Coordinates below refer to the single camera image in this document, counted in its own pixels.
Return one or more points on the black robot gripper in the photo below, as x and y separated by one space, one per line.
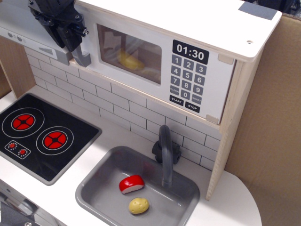
61 20

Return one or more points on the white toy microwave door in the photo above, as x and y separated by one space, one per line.
183 74

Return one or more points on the wooden toy microwave cabinet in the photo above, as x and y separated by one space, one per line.
217 25

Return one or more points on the grey range hood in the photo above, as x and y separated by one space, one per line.
19 25

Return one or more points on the yellow toy banana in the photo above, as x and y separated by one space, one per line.
129 61

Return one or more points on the black toy stovetop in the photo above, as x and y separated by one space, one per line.
41 139

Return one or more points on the dark grey toy faucet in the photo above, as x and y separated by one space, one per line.
167 154

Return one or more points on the red toy cheese wedge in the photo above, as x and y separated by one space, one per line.
131 183

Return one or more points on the grey toy sink basin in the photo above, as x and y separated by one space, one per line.
99 192

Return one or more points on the yellow toy potato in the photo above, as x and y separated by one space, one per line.
138 205

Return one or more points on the grey tape patch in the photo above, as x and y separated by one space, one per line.
258 11

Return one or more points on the brown cardboard panel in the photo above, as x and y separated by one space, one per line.
266 152

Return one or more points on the grey oven front handle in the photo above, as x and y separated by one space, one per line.
17 210

